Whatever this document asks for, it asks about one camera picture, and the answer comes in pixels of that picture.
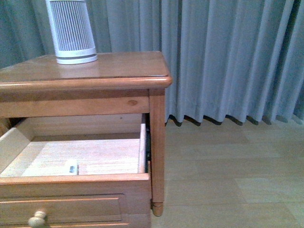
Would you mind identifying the wooden drawer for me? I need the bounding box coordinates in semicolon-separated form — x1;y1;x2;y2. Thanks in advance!
0;114;152;228

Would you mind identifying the white medicine bottle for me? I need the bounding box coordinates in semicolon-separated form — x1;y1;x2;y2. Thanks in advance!
64;159;78;175

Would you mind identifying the upper drawer round knob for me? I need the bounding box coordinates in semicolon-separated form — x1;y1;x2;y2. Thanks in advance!
28;210;47;228

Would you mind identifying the wooden nightstand cabinet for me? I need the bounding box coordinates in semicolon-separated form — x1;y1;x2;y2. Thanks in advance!
0;51;172;216

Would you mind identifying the grey pleated curtain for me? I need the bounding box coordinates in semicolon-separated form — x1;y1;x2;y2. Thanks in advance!
0;0;304;122

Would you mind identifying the white ribbed air purifier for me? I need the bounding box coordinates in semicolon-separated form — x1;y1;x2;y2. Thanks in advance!
46;0;97;65

